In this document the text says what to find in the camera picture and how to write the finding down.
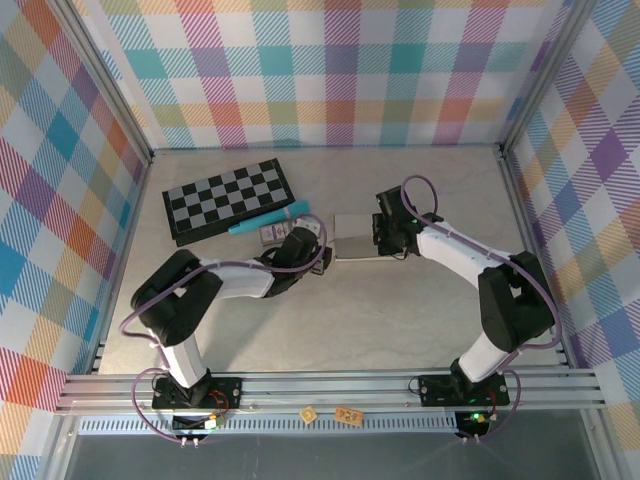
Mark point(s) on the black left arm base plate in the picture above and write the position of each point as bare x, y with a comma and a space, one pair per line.
225, 395

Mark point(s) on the aluminium side rail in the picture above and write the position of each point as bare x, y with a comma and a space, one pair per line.
520, 210
120, 270

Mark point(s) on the teal marker pen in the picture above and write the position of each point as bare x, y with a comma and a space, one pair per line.
265, 220

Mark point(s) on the small orange tag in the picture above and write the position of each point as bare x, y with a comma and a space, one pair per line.
348, 416

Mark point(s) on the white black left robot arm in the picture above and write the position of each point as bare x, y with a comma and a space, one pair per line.
185, 360

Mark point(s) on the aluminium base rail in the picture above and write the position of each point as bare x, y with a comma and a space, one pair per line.
325, 387

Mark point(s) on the small playing card pack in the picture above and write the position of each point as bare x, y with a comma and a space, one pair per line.
274, 234

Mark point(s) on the black connector board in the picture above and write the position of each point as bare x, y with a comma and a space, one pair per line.
190, 424
472, 422

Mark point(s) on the white paper box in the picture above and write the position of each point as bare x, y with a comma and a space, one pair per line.
352, 235

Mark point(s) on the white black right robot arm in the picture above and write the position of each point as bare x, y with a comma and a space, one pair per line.
450, 245

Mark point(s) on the black grey chessboard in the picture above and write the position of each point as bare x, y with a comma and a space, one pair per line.
225, 200

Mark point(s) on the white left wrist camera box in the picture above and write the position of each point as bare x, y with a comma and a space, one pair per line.
307, 225

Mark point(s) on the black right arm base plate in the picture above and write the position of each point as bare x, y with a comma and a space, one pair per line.
435, 392

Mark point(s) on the aluminium frame post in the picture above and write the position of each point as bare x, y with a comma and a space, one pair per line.
100, 75
545, 75

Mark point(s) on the small yellow tag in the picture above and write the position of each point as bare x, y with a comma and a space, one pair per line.
308, 415

